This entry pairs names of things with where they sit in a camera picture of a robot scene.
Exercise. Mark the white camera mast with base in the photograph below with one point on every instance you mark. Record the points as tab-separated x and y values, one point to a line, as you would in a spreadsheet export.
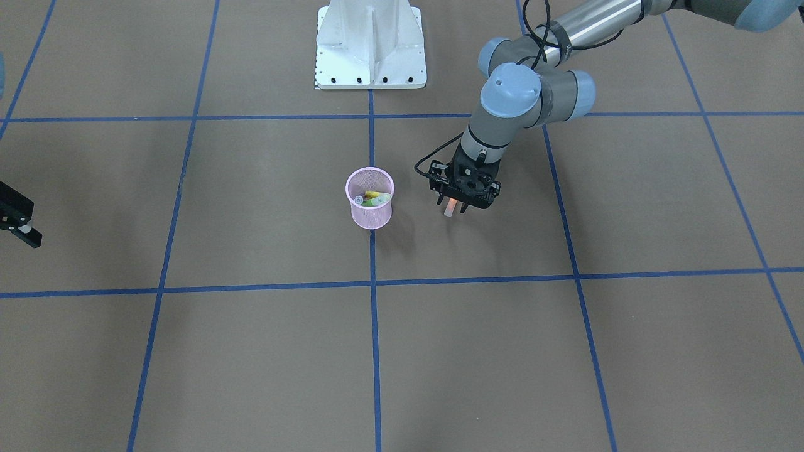
370	45

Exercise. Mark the pink mesh pen holder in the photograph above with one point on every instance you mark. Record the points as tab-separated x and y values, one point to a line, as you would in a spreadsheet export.
369	179

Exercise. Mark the orange highlighter pen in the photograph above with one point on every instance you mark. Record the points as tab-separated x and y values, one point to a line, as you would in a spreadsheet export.
450	207

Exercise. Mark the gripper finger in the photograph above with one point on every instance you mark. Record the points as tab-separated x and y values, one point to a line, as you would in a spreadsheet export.
24	232
16	209

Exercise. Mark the green highlighter pen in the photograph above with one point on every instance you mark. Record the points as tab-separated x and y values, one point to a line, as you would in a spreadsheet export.
374	203

